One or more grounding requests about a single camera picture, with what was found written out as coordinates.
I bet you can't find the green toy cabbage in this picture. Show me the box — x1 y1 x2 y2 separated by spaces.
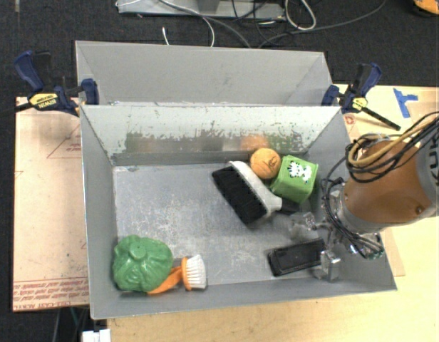
111 234 175 294

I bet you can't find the grey metal bin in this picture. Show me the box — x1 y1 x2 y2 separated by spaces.
75 40 398 321

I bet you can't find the brown cardboard board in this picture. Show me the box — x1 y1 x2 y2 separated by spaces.
11 96 406 313

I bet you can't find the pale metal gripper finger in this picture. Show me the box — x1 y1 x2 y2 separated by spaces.
289 211 319 236
314 249 341 283

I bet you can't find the black flat box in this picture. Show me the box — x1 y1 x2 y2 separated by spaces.
267 237 327 278

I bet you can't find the green cube with zebra print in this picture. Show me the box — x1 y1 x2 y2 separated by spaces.
269 155 319 205

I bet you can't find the orange toy fruit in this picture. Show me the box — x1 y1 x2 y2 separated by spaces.
249 147 282 180

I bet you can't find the orange brush with white bristles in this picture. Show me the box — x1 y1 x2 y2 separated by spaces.
147 254 209 296

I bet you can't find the black brush with white handle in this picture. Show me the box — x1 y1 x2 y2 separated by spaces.
211 160 284 226

